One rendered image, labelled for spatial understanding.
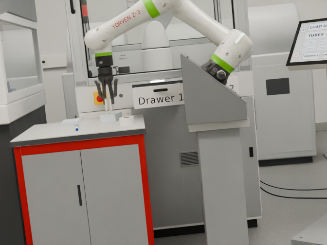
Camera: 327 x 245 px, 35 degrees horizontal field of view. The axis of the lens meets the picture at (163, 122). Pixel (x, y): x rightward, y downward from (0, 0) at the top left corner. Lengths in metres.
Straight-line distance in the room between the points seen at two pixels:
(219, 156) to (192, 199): 0.70
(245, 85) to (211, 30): 0.52
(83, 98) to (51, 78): 3.39
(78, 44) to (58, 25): 3.37
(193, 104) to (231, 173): 0.39
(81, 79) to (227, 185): 1.06
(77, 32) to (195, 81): 0.91
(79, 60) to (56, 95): 3.40
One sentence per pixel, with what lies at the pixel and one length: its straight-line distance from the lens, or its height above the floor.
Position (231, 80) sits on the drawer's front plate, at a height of 0.90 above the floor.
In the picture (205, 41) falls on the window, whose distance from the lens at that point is 3.05.
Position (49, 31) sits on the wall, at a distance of 6.40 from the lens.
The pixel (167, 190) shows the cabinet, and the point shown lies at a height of 0.29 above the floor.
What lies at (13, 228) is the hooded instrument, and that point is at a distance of 3.05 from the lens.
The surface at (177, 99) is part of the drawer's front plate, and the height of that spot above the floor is 0.85.
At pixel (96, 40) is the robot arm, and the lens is 2.65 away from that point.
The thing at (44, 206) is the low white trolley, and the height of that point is 0.43.
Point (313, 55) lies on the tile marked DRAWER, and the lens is 2.91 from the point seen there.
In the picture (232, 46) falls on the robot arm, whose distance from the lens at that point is 2.48.
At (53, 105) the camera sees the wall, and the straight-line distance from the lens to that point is 6.42.
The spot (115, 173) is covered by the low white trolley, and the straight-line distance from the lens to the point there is 2.48.
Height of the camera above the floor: 1.09
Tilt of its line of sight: 7 degrees down
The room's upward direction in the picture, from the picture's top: 5 degrees counter-clockwise
